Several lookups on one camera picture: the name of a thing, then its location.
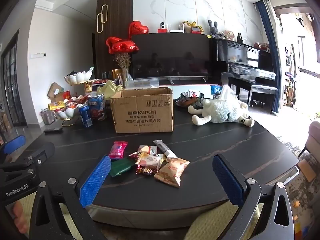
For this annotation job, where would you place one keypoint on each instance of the dark patterned bowl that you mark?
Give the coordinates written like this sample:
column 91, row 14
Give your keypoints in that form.
column 191, row 99

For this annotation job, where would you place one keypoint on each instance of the blue snack carton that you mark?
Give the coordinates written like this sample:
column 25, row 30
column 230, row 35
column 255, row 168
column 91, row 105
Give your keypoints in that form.
column 97, row 107

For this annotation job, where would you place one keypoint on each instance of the blue tray of sweets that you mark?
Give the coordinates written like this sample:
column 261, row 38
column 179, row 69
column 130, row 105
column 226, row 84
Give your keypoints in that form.
column 100, row 82

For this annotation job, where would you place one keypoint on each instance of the grey white stick packet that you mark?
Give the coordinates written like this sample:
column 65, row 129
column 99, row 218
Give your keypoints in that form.
column 163, row 148

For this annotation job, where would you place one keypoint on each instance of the wall switch panel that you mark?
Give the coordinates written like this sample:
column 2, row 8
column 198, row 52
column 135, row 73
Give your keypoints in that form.
column 37, row 55

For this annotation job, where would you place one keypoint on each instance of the red brown bag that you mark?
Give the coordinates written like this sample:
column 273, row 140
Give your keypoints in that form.
column 261, row 46

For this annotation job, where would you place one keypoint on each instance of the black upright piano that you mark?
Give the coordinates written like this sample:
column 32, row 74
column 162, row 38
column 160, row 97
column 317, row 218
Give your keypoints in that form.
column 237, row 52

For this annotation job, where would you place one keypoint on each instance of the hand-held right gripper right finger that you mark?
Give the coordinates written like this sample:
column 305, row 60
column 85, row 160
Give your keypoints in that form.
column 228, row 182

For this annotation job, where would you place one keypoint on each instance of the patterned rug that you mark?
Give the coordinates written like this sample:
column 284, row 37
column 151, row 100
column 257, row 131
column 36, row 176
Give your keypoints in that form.
column 301, row 200

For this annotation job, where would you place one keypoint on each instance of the gold mountain shaped box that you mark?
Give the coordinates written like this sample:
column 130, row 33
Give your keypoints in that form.
column 110, row 90

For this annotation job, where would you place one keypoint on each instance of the blue snack bag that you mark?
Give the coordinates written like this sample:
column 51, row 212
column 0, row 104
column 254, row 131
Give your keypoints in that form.
column 216, row 90

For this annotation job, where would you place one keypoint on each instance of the small plush dolls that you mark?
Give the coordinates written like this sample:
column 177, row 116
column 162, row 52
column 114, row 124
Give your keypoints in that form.
column 226, row 35

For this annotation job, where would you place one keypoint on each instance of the tan biscuit packet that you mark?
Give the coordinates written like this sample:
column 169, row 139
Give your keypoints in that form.
column 171, row 172

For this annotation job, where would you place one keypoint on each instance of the brown cardboard box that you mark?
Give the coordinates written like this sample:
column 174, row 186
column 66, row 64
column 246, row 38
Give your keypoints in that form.
column 140, row 115

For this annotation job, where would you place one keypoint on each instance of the red heart foil balloon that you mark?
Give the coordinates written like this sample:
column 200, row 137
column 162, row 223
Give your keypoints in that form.
column 138, row 28
column 126, row 47
column 112, row 43

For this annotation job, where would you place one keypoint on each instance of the black phone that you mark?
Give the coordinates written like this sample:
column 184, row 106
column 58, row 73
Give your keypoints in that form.
column 53, row 129

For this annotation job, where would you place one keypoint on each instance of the black metronome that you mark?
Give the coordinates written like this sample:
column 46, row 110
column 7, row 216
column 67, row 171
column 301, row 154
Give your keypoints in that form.
column 240, row 38

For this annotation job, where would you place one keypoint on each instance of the gold loop wall ornament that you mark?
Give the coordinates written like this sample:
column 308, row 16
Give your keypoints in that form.
column 102, row 18

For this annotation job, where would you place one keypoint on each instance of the grey bunny plush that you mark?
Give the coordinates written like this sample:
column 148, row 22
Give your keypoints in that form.
column 213, row 30

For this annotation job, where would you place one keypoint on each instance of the white two-tier shell tray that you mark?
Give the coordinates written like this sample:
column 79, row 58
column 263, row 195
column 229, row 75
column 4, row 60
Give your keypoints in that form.
column 77, row 78

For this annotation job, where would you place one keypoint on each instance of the white tissue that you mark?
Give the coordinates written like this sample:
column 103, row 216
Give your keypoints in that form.
column 226, row 91

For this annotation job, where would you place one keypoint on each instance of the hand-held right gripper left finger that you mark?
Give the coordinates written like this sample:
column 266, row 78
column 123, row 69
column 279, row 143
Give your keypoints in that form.
column 96, row 180

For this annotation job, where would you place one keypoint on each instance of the grey sofa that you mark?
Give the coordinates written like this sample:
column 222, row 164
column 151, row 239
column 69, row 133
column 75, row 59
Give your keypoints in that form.
column 315, row 137

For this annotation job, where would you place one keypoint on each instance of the white and pink snack packet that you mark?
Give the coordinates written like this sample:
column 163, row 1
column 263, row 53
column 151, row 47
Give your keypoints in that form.
column 149, row 160

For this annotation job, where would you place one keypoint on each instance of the blue drink can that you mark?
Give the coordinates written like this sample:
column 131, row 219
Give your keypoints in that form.
column 85, row 116

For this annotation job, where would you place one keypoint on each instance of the brown floor carton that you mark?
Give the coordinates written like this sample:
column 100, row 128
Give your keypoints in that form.
column 55, row 90

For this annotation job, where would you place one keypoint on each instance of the black piano bench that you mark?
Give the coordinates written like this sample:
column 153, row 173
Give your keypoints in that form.
column 263, row 88

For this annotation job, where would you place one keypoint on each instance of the red foil candy wrapper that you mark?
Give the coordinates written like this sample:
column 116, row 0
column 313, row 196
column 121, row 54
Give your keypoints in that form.
column 145, row 171

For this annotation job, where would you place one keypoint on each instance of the dried flower bunch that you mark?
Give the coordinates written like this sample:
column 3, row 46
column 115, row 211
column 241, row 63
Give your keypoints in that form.
column 122, row 60

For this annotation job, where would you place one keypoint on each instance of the clear plastic storage tub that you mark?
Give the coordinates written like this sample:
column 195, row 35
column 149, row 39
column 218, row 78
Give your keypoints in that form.
column 47, row 117

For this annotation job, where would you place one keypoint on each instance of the white tv cabinet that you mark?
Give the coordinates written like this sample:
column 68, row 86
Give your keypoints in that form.
column 190, row 87

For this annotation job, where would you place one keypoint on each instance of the green snack packet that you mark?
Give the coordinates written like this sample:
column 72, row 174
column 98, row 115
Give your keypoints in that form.
column 121, row 167

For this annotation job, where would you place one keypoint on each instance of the white shell snack bowl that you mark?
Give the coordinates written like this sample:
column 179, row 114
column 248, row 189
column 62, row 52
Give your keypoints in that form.
column 70, row 103

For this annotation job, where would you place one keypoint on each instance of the black glass door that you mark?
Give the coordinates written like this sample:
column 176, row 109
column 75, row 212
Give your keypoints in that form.
column 10, row 80

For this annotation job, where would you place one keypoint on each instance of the white security camera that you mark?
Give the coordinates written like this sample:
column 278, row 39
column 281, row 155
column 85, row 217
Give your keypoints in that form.
column 162, row 27

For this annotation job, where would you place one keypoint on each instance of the gold paper bag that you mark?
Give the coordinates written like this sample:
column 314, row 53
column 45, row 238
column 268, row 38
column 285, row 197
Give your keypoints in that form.
column 116, row 74

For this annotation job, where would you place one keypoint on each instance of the gold figurine ornament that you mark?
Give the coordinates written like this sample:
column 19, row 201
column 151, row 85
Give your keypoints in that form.
column 192, row 26

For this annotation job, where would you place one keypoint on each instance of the white plush sheep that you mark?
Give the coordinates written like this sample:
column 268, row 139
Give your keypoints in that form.
column 222, row 110

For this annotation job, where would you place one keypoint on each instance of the black flat screen television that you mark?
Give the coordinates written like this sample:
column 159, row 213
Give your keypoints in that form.
column 172, row 55

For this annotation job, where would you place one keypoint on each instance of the person's left hand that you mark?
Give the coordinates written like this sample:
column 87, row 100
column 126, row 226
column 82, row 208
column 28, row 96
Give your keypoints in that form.
column 20, row 217

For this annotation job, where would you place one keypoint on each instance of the blue curtain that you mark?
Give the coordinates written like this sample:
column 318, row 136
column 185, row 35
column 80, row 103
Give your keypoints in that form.
column 272, row 62

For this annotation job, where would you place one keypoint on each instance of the clear glass vase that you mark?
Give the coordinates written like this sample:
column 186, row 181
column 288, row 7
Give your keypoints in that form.
column 126, row 76

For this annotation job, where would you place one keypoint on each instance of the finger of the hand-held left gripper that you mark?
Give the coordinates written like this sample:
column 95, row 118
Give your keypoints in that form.
column 42, row 151
column 15, row 143

